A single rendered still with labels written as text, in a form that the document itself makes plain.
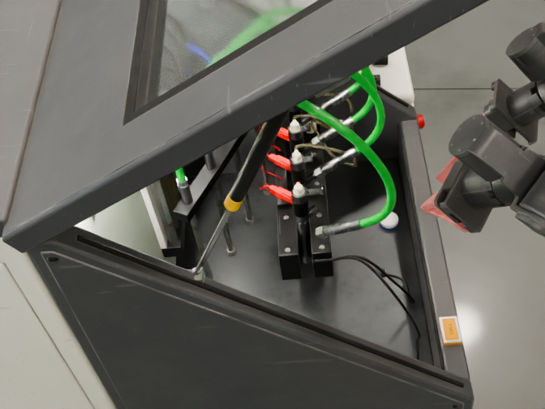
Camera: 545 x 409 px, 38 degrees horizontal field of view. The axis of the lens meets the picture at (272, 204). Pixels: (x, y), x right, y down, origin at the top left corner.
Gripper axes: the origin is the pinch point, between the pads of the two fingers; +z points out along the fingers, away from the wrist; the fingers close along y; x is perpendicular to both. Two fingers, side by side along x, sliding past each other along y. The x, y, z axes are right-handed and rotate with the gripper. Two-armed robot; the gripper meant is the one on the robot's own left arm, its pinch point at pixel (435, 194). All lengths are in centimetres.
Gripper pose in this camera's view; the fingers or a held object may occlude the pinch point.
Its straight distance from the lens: 111.6
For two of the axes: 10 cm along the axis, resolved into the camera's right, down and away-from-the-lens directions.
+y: -5.0, 8.1, -3.1
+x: 7.5, 5.8, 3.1
